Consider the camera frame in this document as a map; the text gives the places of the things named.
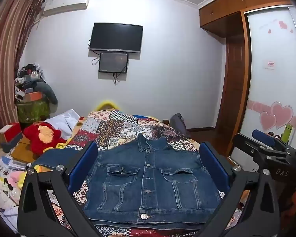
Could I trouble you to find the orange box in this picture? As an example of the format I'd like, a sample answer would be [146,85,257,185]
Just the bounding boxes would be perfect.
[24,91,44,103]

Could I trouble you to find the grey backpack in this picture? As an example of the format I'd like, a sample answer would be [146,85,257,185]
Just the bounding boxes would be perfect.
[169,113,192,139]

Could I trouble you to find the pile of papers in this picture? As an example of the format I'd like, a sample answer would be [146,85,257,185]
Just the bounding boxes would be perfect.
[0,150,35,230]

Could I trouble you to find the pink heart stickers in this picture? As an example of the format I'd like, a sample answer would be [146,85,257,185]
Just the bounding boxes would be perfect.
[259,101,294,132]

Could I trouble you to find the red and white box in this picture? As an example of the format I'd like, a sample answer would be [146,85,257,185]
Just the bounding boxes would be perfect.
[0,122,23,144]

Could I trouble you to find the wooden wardrobe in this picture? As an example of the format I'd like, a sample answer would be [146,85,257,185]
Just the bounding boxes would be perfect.
[199,0,296,130]

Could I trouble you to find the white sliding wardrobe door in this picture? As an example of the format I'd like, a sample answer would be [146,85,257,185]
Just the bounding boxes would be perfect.
[228,5,296,165]

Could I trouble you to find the patchwork printed blanket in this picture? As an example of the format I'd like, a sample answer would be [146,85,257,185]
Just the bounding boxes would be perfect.
[22,109,252,237]

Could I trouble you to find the black wall television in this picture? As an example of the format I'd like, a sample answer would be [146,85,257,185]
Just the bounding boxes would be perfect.
[89,22,144,54]

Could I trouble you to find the white cloth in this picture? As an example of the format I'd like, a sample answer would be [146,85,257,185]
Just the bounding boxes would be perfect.
[43,108,81,135]

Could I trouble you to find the brown wooden box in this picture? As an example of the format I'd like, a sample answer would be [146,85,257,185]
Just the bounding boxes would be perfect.
[11,138,40,165]

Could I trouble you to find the pile of mixed clutter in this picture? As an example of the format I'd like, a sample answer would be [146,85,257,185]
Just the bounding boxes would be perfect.
[14,63,46,97]

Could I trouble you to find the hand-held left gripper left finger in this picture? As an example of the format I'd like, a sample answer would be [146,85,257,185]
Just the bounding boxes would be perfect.
[17,141,106,237]

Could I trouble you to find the green bottle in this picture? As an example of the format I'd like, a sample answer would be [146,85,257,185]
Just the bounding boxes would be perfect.
[281,123,293,143]

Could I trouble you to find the small black wall monitor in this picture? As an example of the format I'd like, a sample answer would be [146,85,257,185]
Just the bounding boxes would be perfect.
[98,52,129,74]

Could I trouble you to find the blue denim jacket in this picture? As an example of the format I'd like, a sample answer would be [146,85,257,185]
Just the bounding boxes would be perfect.
[32,132,223,225]

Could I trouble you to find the grey stuffed cushion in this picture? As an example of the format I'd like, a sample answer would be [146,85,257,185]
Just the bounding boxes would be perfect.
[36,81,59,104]

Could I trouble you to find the green patterned cloth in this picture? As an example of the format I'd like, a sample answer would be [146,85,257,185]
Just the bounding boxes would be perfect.
[16,99,51,123]

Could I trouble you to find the white air conditioner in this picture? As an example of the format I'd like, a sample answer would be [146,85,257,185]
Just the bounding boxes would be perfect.
[43,0,91,18]

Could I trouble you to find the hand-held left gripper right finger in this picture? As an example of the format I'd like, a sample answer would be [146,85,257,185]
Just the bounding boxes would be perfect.
[199,142,281,237]

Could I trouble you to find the striped brown curtain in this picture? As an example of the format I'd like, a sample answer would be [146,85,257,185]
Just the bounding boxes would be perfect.
[0,0,44,153]

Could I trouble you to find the grey box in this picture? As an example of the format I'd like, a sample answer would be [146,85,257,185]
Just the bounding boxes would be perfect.
[1,132,24,153]

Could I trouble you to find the yellow plush toy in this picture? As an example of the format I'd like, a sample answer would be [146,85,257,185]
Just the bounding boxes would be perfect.
[96,100,120,112]

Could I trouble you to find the person's right forearm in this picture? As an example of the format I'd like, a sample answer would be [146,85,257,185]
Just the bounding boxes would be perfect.
[277,185,296,237]

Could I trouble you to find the red plush toy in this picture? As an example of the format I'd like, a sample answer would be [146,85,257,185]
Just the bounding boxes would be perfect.
[23,121,67,156]

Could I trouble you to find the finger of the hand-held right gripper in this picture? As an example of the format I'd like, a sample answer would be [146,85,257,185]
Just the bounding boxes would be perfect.
[252,129,296,154]
[232,133,296,176]

